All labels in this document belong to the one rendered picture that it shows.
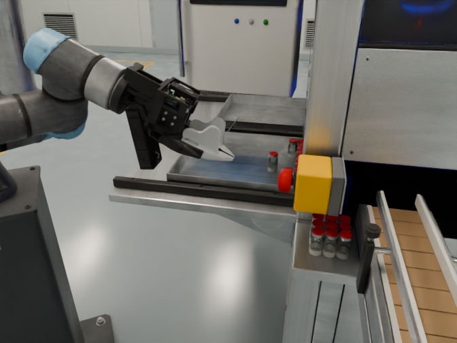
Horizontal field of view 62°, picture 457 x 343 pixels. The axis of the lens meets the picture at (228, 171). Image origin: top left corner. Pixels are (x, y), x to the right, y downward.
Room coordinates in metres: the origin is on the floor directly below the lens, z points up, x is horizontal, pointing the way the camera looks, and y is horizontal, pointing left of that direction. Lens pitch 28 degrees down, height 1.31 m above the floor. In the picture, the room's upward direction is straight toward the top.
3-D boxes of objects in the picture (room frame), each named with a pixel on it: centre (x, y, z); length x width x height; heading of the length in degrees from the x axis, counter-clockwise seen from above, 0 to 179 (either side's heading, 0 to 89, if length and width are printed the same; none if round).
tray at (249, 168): (0.81, -0.06, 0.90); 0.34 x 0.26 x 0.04; 78
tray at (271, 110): (1.14, -0.15, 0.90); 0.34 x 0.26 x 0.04; 78
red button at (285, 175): (0.55, -0.10, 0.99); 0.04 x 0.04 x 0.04; 78
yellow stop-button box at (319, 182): (0.54, -0.15, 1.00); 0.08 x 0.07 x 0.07; 78
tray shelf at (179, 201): (0.99, -0.05, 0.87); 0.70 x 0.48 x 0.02; 168
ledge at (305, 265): (0.52, -0.18, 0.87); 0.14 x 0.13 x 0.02; 78
